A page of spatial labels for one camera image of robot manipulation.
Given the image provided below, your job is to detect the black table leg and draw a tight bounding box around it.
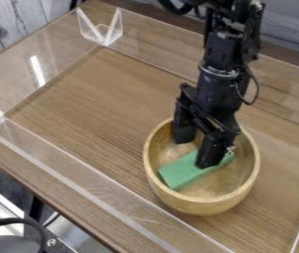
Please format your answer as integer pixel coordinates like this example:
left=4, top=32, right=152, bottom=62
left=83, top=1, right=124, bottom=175
left=29, top=197, right=45, bottom=221

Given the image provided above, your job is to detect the green rectangular block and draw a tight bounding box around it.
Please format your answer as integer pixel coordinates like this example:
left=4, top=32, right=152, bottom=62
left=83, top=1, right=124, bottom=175
left=156, top=151, right=235, bottom=191

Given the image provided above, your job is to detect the brown wooden bowl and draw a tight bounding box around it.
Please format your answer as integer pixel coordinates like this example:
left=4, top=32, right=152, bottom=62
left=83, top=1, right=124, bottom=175
left=143, top=118, right=260, bottom=216

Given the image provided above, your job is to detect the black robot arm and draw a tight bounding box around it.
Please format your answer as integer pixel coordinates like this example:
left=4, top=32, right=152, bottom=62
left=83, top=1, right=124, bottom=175
left=157, top=0, right=264, bottom=169

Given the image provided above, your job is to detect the black cable lower left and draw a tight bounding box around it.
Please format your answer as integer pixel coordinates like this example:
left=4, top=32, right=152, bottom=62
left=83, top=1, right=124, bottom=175
left=0, top=216, right=48, bottom=253

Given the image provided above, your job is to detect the black metal stand base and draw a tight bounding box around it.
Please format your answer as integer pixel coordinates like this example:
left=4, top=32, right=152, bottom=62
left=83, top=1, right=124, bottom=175
left=0, top=230, right=80, bottom=253

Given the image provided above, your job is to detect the clear acrylic corner bracket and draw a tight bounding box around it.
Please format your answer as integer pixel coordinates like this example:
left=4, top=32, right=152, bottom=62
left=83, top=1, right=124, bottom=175
left=75, top=8, right=123, bottom=46

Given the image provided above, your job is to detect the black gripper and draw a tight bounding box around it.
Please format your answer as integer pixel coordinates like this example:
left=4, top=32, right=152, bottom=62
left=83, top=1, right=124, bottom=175
left=172, top=66, right=242, bottom=169

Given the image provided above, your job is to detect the clear acrylic tray wall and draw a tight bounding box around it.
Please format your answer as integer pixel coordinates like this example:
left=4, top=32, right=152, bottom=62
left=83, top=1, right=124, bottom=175
left=0, top=2, right=299, bottom=253

